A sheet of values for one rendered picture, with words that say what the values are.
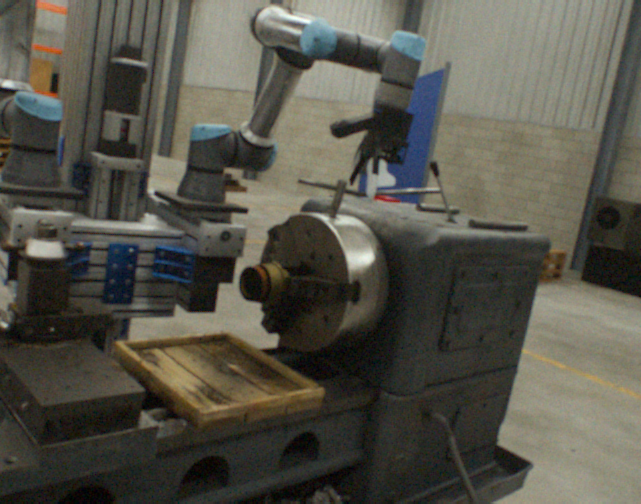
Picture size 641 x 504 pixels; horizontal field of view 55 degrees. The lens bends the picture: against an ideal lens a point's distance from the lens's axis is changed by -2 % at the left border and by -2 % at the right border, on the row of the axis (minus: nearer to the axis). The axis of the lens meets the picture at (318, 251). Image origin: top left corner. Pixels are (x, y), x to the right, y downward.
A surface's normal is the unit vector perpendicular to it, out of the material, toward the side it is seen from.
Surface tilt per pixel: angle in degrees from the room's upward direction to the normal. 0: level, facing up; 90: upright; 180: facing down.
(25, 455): 0
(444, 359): 89
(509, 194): 90
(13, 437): 0
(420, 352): 89
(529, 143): 90
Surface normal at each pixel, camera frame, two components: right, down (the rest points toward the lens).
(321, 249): -0.73, -0.01
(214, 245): 0.56, 0.24
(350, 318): 0.61, 0.45
